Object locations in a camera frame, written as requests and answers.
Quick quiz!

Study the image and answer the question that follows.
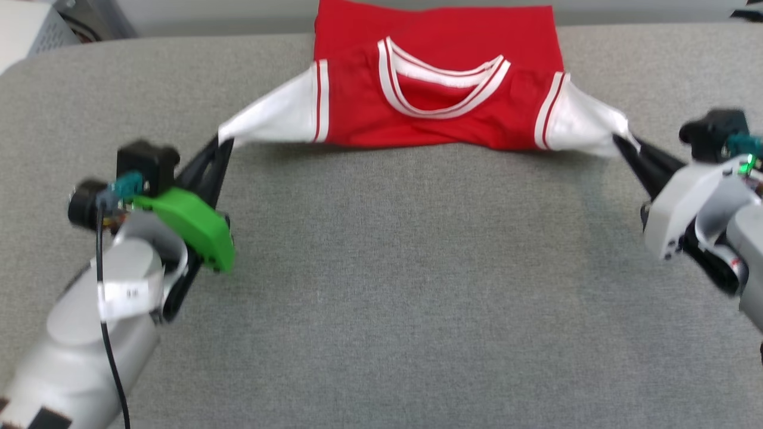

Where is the red and white sports jersey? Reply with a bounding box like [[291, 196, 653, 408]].
[[218, 0, 634, 159]]

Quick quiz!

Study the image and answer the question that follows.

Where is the black power cable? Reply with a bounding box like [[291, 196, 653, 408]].
[[58, 11, 101, 44]]

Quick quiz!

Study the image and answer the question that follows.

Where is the white metal equipment box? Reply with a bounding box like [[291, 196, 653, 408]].
[[0, 0, 82, 76]]

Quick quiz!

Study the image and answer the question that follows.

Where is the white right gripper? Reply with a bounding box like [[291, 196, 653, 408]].
[[612, 135, 763, 263]]

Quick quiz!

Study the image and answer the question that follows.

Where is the black cable with teal plug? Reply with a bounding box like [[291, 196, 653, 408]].
[[94, 172, 145, 429], [724, 133, 763, 158]]

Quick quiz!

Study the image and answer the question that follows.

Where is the white paper label band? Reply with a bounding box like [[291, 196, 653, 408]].
[[97, 275, 166, 323]]

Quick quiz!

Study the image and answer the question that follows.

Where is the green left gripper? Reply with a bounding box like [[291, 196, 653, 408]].
[[67, 137, 237, 275]]

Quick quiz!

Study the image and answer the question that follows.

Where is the small black object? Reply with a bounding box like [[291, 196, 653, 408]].
[[730, 0, 763, 23]]

